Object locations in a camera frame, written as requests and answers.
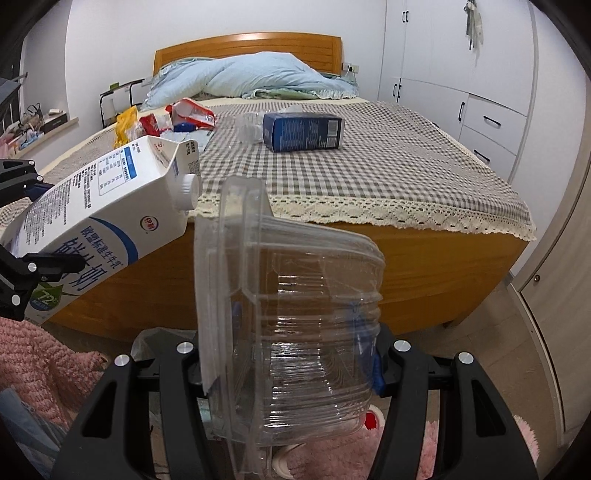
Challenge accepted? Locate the clear plastic clamshell container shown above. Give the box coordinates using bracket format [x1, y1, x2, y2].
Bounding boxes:
[193, 175, 386, 480]

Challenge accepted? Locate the pale green ruffled pillow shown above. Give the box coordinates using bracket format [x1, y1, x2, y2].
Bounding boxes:
[240, 74, 362, 101]

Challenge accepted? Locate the light wood-grain door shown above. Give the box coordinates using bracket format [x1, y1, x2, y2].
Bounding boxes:
[505, 171, 591, 455]

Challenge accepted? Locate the light blue ruffled pillow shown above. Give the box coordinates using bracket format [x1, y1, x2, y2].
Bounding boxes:
[141, 62, 222, 112]

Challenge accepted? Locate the red packet with white label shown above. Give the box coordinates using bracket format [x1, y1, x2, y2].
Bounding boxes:
[139, 112, 175, 138]

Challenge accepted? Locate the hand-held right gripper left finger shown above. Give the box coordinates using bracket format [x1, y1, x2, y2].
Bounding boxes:
[50, 340, 208, 480]

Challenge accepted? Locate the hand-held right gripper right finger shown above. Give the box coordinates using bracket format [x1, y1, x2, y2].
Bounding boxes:
[369, 323, 539, 480]

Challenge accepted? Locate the wooden headboard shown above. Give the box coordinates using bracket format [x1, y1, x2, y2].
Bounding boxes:
[153, 32, 345, 77]

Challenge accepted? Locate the yellow food packet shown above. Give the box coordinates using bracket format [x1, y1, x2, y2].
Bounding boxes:
[113, 105, 141, 149]

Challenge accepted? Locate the grey checked lace-edged blanket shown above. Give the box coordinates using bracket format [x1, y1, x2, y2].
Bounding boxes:
[0, 99, 539, 243]

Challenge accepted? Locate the light blue packet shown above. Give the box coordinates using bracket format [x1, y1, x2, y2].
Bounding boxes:
[159, 128, 215, 151]

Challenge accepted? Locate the pink chenille rug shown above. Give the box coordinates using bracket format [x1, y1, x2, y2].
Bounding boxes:
[0, 316, 109, 430]

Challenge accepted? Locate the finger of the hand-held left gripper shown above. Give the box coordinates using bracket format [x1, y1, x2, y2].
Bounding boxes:
[0, 244, 86, 322]
[0, 159, 57, 204]

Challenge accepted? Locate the black frame side table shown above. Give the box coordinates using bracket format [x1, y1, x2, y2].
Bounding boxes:
[99, 78, 146, 127]

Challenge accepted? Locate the red and white snack bag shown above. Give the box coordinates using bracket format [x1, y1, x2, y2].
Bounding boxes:
[165, 98, 218, 131]

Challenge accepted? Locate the white window sill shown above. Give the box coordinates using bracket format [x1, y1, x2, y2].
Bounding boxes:
[18, 111, 79, 151]

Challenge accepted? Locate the white wardrobe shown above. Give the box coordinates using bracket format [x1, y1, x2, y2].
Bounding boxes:
[379, 0, 541, 185]

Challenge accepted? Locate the colourful small clutter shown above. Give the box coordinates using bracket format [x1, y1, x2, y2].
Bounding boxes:
[0, 122, 35, 155]

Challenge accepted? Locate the clear sticker-decorated plastic bottle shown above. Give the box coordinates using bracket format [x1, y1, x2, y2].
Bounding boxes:
[232, 104, 308, 145]

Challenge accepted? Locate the leaf-print plastic trash bag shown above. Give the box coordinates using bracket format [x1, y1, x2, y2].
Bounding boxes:
[130, 327, 163, 367]

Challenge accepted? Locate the white milk carton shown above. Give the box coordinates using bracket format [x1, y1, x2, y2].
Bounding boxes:
[0, 135, 202, 324]

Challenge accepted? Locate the hanging pale cloth bundle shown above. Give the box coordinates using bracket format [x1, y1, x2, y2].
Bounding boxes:
[463, 0, 485, 51]

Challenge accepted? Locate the dark blue cardboard box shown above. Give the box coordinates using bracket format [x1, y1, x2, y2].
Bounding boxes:
[262, 112, 346, 153]

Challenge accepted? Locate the dark metal frame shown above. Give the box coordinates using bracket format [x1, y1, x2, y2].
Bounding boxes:
[0, 76, 24, 134]

